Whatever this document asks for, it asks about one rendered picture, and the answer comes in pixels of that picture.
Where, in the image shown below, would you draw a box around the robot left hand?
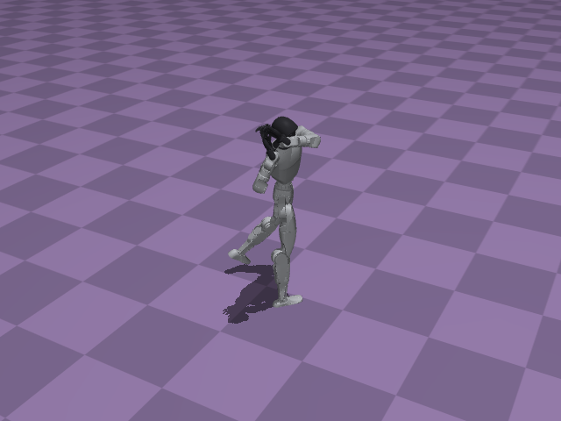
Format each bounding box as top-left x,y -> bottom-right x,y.
255,125 -> 291,146

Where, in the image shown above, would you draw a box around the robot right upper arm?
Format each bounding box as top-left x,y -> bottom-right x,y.
253,156 -> 278,194

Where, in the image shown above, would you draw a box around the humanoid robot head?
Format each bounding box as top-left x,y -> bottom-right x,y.
272,117 -> 298,152

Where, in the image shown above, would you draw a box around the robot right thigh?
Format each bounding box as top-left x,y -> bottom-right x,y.
271,197 -> 296,264

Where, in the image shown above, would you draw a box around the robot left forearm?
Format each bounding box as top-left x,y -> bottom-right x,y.
280,133 -> 319,148

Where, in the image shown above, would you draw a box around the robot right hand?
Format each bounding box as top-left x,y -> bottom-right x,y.
260,124 -> 277,161

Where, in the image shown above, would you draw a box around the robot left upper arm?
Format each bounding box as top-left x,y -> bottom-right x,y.
295,125 -> 321,148

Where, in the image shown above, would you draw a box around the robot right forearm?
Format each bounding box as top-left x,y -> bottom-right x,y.
252,151 -> 280,189

